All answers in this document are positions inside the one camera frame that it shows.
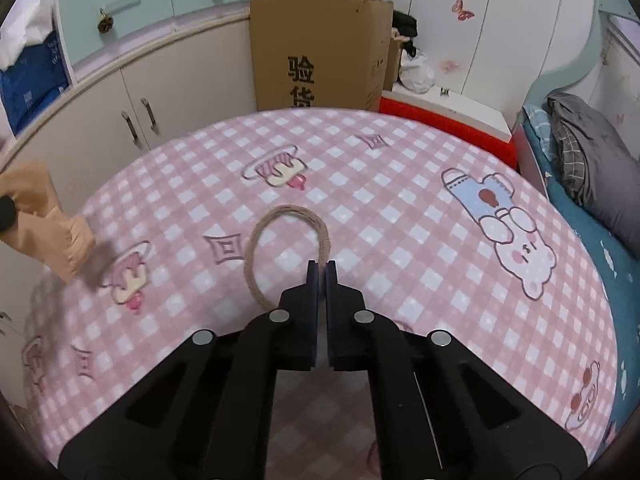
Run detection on brown rope loop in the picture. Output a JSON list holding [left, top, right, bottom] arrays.
[[243, 204, 333, 312]]

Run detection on white low cabinet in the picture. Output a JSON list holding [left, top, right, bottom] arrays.
[[0, 8, 260, 411]]

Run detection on pink checkered tablecloth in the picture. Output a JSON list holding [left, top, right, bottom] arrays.
[[23, 110, 618, 465]]

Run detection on blue patterned bag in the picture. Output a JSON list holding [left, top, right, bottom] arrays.
[[1, 30, 70, 136]]

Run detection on white paper shopping bag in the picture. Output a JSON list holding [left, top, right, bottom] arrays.
[[1, 0, 54, 70]]

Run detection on white low platform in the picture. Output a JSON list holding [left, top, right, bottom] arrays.
[[382, 84, 511, 143]]

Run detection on white plastic bag on floor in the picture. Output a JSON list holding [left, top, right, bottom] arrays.
[[399, 51, 435, 94]]

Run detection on brown cardboard box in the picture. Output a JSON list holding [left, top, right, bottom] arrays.
[[250, 0, 394, 112]]

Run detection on teal bed sheet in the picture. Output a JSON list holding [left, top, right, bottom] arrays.
[[521, 105, 639, 445]]

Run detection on grey folded blanket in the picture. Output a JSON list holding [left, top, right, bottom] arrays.
[[547, 92, 639, 257]]

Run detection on teal bunk bed frame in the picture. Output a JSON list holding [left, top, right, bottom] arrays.
[[508, 0, 640, 196]]

